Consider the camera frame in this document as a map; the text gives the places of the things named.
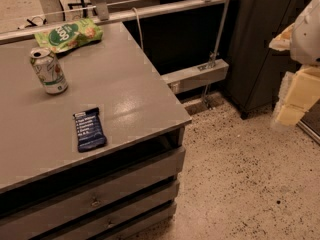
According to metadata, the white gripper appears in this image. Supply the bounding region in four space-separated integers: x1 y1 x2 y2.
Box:
269 0 320 126

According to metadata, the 7up soda can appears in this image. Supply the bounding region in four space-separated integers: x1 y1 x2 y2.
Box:
30 47 68 95

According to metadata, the dark cabinet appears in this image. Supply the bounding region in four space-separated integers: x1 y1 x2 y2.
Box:
223 0 311 119

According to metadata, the green snack bag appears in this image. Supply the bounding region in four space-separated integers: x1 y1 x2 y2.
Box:
35 18 103 53

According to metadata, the dark blue snack bar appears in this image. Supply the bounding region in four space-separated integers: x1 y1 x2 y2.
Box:
73 107 107 153

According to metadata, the grey drawer cabinet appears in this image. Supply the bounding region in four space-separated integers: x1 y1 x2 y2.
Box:
0 127 186 240

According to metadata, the grey metal rail frame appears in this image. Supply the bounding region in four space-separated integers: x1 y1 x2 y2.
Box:
1 7 219 110

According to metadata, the white cable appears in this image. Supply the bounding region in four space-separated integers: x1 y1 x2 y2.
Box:
130 6 145 52

